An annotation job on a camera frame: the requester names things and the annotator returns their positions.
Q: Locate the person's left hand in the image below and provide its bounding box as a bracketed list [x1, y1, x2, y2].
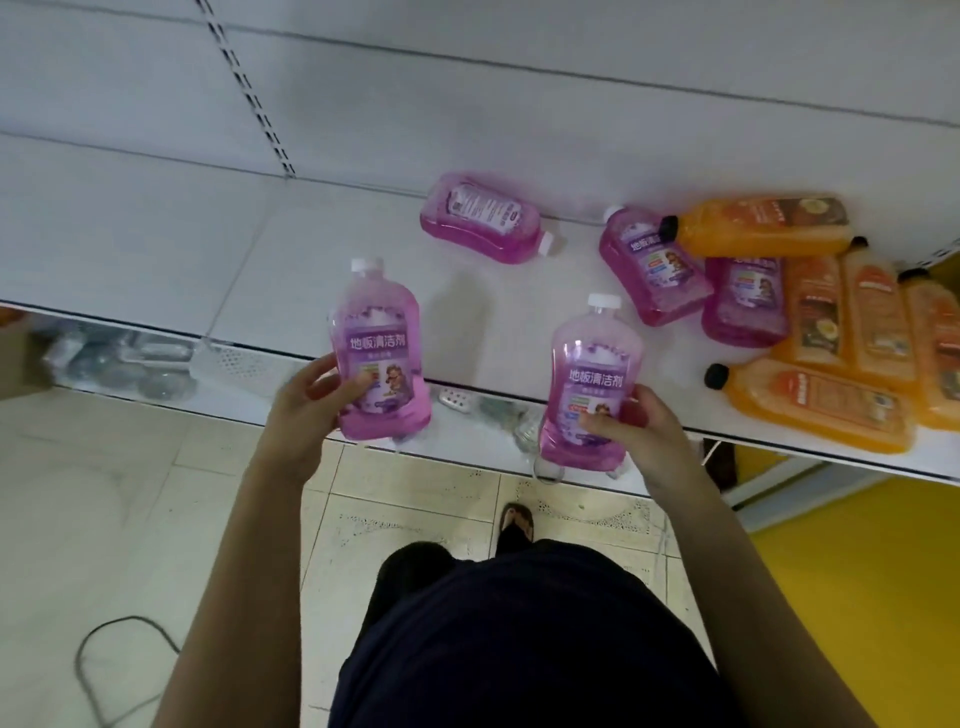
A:
[251, 352, 375, 489]

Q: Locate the person's right hand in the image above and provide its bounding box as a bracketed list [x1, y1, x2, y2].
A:
[579, 384, 703, 513]

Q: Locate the purple floor cleaner bottle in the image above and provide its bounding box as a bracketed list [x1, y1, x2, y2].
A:
[536, 292, 646, 481]
[419, 171, 555, 265]
[701, 256, 791, 349]
[327, 257, 434, 444]
[598, 204, 715, 328]

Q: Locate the person's left forearm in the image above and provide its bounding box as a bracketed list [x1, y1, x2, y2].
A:
[152, 450, 325, 728]

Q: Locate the person's right forearm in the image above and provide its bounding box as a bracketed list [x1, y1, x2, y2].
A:
[651, 477, 877, 728]

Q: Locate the clear plastic packet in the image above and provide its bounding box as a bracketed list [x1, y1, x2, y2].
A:
[478, 396, 547, 455]

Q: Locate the person's foot in black sandal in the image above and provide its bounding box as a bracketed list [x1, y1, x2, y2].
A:
[495, 501, 538, 558]

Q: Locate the person's black trouser leg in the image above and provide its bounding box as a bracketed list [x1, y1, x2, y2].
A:
[360, 541, 460, 648]

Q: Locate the orange cleaner bottle black cap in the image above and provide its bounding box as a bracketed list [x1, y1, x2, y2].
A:
[897, 267, 960, 432]
[658, 195, 856, 260]
[771, 253, 852, 374]
[703, 358, 918, 455]
[840, 236, 920, 385]

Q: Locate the pile of clear wrapped goods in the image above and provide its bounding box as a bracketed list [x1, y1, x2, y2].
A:
[41, 318, 200, 405]

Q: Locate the person's dark navy shirt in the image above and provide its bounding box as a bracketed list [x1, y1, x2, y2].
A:
[328, 538, 745, 728]

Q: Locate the white metal store shelf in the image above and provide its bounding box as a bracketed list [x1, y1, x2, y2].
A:
[0, 0, 960, 498]

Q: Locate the slotted metal shelf upright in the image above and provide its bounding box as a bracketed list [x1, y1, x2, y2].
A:
[196, 0, 298, 180]

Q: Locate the yellow shelf base panel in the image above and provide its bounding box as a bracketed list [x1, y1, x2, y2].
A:
[731, 441, 960, 728]

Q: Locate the brown cardboard box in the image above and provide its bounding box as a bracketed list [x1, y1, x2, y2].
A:
[0, 306, 55, 402]

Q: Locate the black cable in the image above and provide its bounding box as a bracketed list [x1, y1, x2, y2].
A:
[72, 615, 183, 728]

